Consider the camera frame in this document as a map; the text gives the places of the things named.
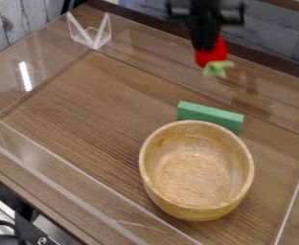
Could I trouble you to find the black equipment with cable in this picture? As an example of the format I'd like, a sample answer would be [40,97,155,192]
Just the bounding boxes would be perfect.
[0,210,61,245]

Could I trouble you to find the red plush strawberry fruit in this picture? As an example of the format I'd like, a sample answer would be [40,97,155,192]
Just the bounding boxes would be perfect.
[195,36,234,78]

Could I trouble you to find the clear acrylic tray enclosure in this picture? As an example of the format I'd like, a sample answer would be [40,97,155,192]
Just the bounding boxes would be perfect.
[0,9,299,245]

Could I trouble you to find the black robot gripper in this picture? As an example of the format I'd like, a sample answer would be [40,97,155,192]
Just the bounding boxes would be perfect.
[166,0,246,52]

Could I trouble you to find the green foam block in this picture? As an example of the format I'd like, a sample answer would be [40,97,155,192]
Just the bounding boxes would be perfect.
[176,100,244,134]

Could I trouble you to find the wooden oval bowl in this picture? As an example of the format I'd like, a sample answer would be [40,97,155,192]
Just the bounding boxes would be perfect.
[137,121,254,222]

